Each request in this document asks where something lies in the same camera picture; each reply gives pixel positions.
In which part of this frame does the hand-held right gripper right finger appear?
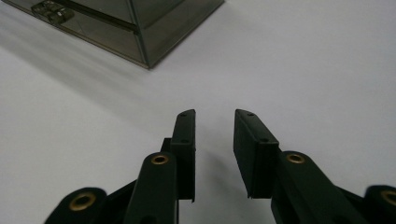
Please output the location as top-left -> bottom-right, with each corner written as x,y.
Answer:
233,108 -> 372,224

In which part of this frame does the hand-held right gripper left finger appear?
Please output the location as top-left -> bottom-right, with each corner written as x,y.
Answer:
123,108 -> 197,224

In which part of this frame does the smoky transparent plastic box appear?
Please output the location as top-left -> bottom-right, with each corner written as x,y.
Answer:
1,0 -> 226,70

